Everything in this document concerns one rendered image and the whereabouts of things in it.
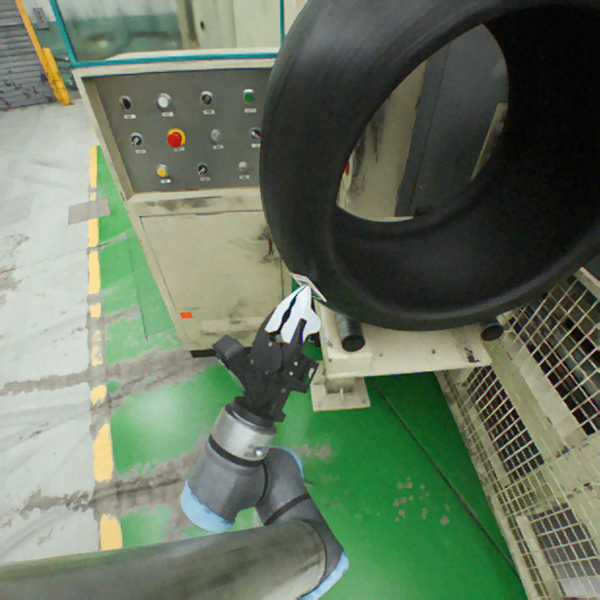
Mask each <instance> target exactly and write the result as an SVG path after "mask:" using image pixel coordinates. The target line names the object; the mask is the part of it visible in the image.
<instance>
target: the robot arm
mask: <svg viewBox="0 0 600 600"><path fill-rule="evenodd" d="M311 300H312V295H311V288H310V287H309V286H307V285H303V286H301V287H300V288H299V289H297V290H296V291H295V292H293V293H292V294H291V295H289V296H288V297H287V298H286V299H284V300H283V301H282V302H281V303H280V304H279V305H278V306H277V307H276V308H275V309H274V310H273V311H272V312H271V313H270V314H269V315H268V316H267V317H266V318H265V320H264V321H263V322H262V324H261V325H260V327H259V329H258V331H257V334H256V336H255V339H254V341H253V342H252V344H251V345H252V347H251V350H250V353H249V356H248V354H247V351H246V350H245V348H244V346H243V345H242V343H240V342H239V341H238V340H237V339H233V338H231V337H230V336H229V335H227V334H226V335H225V336H223V337H222V338H221V339H219V340H218V341H217V342H215V343H214V344H213V345H212V346H213V348H214V349H215V351H216V353H215V355H216V357H217V358H218V360H219V363H220V364H221V365H223V366H224V367H225V368H226V369H227V370H228V371H229V373H230V375H231V376H232V378H233V379H234V381H235V382H236V384H237V386H238V387H239V389H240V390H241V392H242V393H243V395H244V396H240V395H238V396H235V398H234V400H233V402H232V403H227V404H225V405H224V406H223V407H222V409H221V411H220V413H219V415H218V417H217V420H216V422H215V424H214V426H213V428H212V430H211V433H210V435H209V437H208V439H207V441H206V444H205V446H204V449H203V451H202V453H201V455H200V457H199V459H198V461H197V462H196V464H195V466H194V468H193V470H192V472H191V474H190V476H189V478H187V480H186V483H185V484H186V485H185V487H184V490H183V492H182V494H181V499H180V502H181V507H182V509H183V511H184V512H185V515H187V517H188V518H189V519H190V520H191V521H192V522H193V523H194V524H196V525H197V526H199V527H201V528H203V529H205V530H207V531H211V532H224V531H226V530H228V529H229V528H230V527H231V526H232V524H234V523H235V522H236V516H237V514H238V513H239V512H240V511H241V510H244V509H248V508H251V507H254V506H255V509H256V511H257V513H258V515H259V517H260V519H261V521H262V523H263V525H264V526H262V527H256V528H251V529H245V530H240V531H233V532H227V533H221V534H215V535H208V536H202V537H196V538H190V539H183V540H176V541H169V542H162V543H155V544H143V545H136V546H128V547H121V548H113V549H106V550H99V551H91V552H83V553H75V554H67V555H60V556H51V557H43V558H34V559H25V560H18V561H8V562H0V600H296V599H297V598H299V599H300V600H317V599H318V598H319V597H321V596H322V594H323V593H324V592H326V591H327V590H328V589H329V588H330V587H331V586H332V585H333V584H334V583H336V582H337V581H338V580H339V579H340V578H341V577H342V576H343V575H344V574H345V573H346V571H347V570H348V568H349V559H348V557H347V555H346V553H345V551H344V548H343V546H342V545H341V544H339V542H338V541H337V539H336V538H335V536H334V534H333V533H332V531H331V529H330V528H329V526H328V525H327V523H326V521H325V520H324V518H323V516H322V515H321V513H320V511H319V509H318V508H317V506H316V504H315V503H314V501H313V499H312V498H311V496H310V494H309V492H308V490H307V489H306V487H305V485H304V484H303V478H304V471H303V467H302V464H301V462H300V460H299V458H298V457H297V455H296V454H295V453H294V452H292V451H291V450H289V449H287V448H284V447H279V446H271V443H272V441H273V439H274V437H275V435H276V433H277V428H276V426H275V425H274V423H275V422H280V423H282V422H283V420H284V418H285V416H286V415H285V414H284V413H283V412H282V409H283V407H284V405H285V403H286V400H287V398H288V396H289V394H290V392H291V391H296V392H299V393H303V394H305V393H306V392H307V390H308V388H309V387H310V384H311V382H312V380H313V378H314V376H315V374H316V372H317V370H318V368H319V363H318V362H315V360H314V359H313V358H312V357H310V356H307V355H304V354H302V353H301V351H302V347H303V342H304V340H305V338H306V336H307V335H308V334H311V333H316V332H318V331H319V329H320V327H321V321H320V319H319V317H318V316H317V315H316V314H315V313H314V312H313V310H312V309H311ZM275 336H277V338H279V339H283V341H284V342H277V341H276V339H275ZM286 342H287V343H286ZM311 368H313V369H314V371H313V373H312V375H311V377H310V380H309V382H308V384H304V382H305V380H306V378H307V376H308V374H309V372H310V370H311Z"/></svg>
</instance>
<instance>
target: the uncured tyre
mask: <svg viewBox="0 0 600 600"><path fill-rule="evenodd" d="M480 24H483V25H484V26H485V27H486V28H487V29H488V30H489V31H490V32H491V34H492V35H493V36H494V38H495V39H496V41H497V43H498V45H499V46H500V48H501V51H502V53H503V56H504V59H505V62H506V69H507V75H508V88H509V91H508V105H507V112H506V119H505V123H504V126H503V129H502V132H501V135H500V137H499V140H498V142H497V144H496V146H495V148H494V150H493V152H492V154H491V155H490V157H489V159H488V160H487V162H486V163H485V165H484V166H483V168H482V169H481V171H480V172H479V173H478V174H477V176H476V177H475V178H474V179H473V180H472V181H471V182H470V183H469V185H468V186H466V187H465V188H464V189H463V190H462V191H461V192H460V193H459V194H458V195H456V196H455V197H454V198H452V199H451V200H450V201H448V202H447V203H445V204H444V205H442V206H440V207H438V208H436V209H434V210H432V211H430V212H428V213H425V214H423V215H420V216H417V217H414V218H410V219H406V220H400V221H391V222H382V221H373V220H368V219H364V218H361V217H358V216H355V215H353V214H351V213H349V212H347V211H345V210H344V209H342V208H341V207H340V206H338V205H337V204H336V201H337V196H338V191H339V187H340V184H341V180H342V177H343V174H344V171H345V169H346V166H347V163H348V161H349V159H350V157H351V155H352V153H353V151H354V149H355V147H356V144H357V142H358V140H359V138H360V137H361V135H362V133H363V132H364V130H365V128H366V127H367V125H368V124H369V122H370V121H371V119H372V118H373V116H374V115H375V113H376V112H377V111H378V109H379V108H380V107H381V105H382V104H383V103H384V102H385V100H386V99H387V98H388V97H389V96H390V94H391V93H392V92H393V91H394V90H395V89H396V88H397V86H398V85H399V84H400V83H401V82H402V81H403V80H404V79H405V78H406V77H407V76H408V75H409V74H410V73H411V72H413V71H414V70H415V69H416V68H417V67H418V66H419V65H420V64H421V63H423V62H424V61H425V60H426V59H427V58H429V57H430V56H432V55H433V54H434V53H435V52H437V51H438V50H440V49H441V48H442V47H444V46H445V45H447V44H448V43H450V42H451V41H453V40H454V39H456V38H458V37H459V36H461V35H463V34H464V33H466V32H468V31H470V30H471V29H473V28H475V27H477V26H478V25H480ZM259 185H260V196H261V203H262V207H263V212H264V216H265V220H266V224H267V227H268V230H269V233H270V235H271V238H272V240H273V243H274V245H275V247H276V249H277V251H278V253H279V254H280V256H281V259H282V260H283V262H284V264H285V266H286V267H287V269H288V271H289V272H290V273H292V274H296V275H299V276H303V277H306V278H308V279H309V280H310V282H311V283H312V284H313V285H314V287H315V288H316V289H317V290H318V291H319V293H320V294H321V295H322V297H323V298H324V299H325V300H326V301H325V302H324V301H321V300H318V299H316V298H314V299H316V300H317V301H318V302H320V303H321V304H322V305H323V306H325V307H326V308H328V309H329V310H331V311H333V312H335V313H337V314H339V315H341V316H343V317H346V318H348V319H353V320H356V321H359V322H363V323H367V324H370V325H374V326H378V327H382V328H387V329H392V330H400V331H436V330H444V329H451V328H456V327H461V326H465V325H470V324H473V323H477V322H480V321H484V320H487V319H491V318H493V317H496V316H499V315H501V314H504V313H506V312H509V311H511V310H513V309H515V308H517V307H520V306H522V305H524V304H526V303H528V302H530V301H531V300H533V299H535V298H537V297H539V296H541V295H542V294H544V293H546V292H547V291H549V290H551V289H552V288H554V287H555V286H556V285H558V284H559V283H561V282H563V281H564V280H565V279H567V278H568V277H570V276H571V275H572V274H574V273H575V272H576V271H578V270H579V269H580V268H582V267H583V266H584V265H585V264H587V263H588V262H589V261H590V260H591V259H593V258H594V257H595V256H596V255H597V254H598V253H600V0H308V2H307V3H306V4H305V6H304V7H303V9H302V10H301V11H300V13H299V14H298V16H297V18H296V19H295V21H294V22H293V24H292V25H291V27H290V28H289V30H288V32H287V34H286V36H285V38H284V40H283V42H282V44H281V47H280V50H279V52H278V54H277V57H276V59H275V62H274V65H273V68H272V71H271V74H270V77H269V81H268V84H267V88H266V92H265V97H264V102H263V109H262V117H261V133H260V155H259Z"/></svg>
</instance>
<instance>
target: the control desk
mask: <svg viewBox="0 0 600 600"><path fill-rule="evenodd" d="M274 62H275V58H237V59H210V60H188V61H169V62H151V63H136V64H120V65H106V66H93V67H80V68H76V69H74V70H73V71H72V74H73V76H74V79H75V81H76V84H77V87H78V89H79V92H80V94H81V97H82V99H83V101H84V104H85V106H86V109H87V112H88V114H89V117H90V119H91V122H92V124H93V127H94V131H95V134H96V136H97V139H98V141H99V144H100V147H101V149H102V152H103V154H104V157H105V159H106V162H107V164H108V166H109V168H110V171H111V173H112V176H113V178H114V181H115V183H116V186H117V189H118V191H119V194H120V196H121V198H122V201H124V205H125V208H126V210H127V212H128V215H129V217H130V220H131V224H132V226H133V229H134V230H135V233H136V235H137V237H138V240H139V242H140V245H141V247H142V250H143V252H144V254H145V257H146V259H147V262H148V264H149V266H150V269H151V271H152V274H153V276H154V278H155V281H156V283H157V285H158V287H159V289H160V292H161V294H162V296H163V299H164V301H165V303H166V306H167V308H168V310H169V314H170V316H171V319H172V321H173V323H174V325H175V328H176V330H177V332H178V335H179V337H180V339H181V342H182V344H183V346H184V348H185V351H190V353H191V356H192V357H210V356H216V355H215V353H216V351H215V349H214V348H213V346H212V345H213V344H214V343H215V342H217V341H218V340H219V339H221V338H222V337H223V336H225V335H226V334H227V335H229V336H230V337H231V338H233V339H237V340H238V341H239V342H240V343H242V345H243V346H244V348H245V350H246V351H247V354H248V355H249V353H250V350H251V347H252V345H251V344H252V342H253V341H254V339H255V336H256V334H257V331H258V329H259V327H260V325H261V324H262V322H263V321H264V320H265V318H266V317H267V316H268V315H269V314H270V313H271V312H272V311H273V310H274V309H275V308H276V307H277V306H278V305H279V304H280V303H281V302H282V301H283V300H284V299H286V298H287V297H288V296H289V295H291V294H292V293H291V274H290V272H289V271H288V269H287V267H286V266H285V264H284V262H283V260H282V259H281V256H280V254H279V253H278V251H277V249H276V247H275V245H274V243H273V240H272V238H271V235H270V233H269V230H268V227H267V224H266V220H265V216H264V212H263V207H262V203H261V196H260V185H259V155H260V133H261V117H262V109H263V102H264V97H265V92H266V88H267V84H268V81H269V77H270V74H271V71H272V68H273V65H274ZM188 312H191V314H192V317H193V318H192V319H183V318H182V317H181V315H180V313H188Z"/></svg>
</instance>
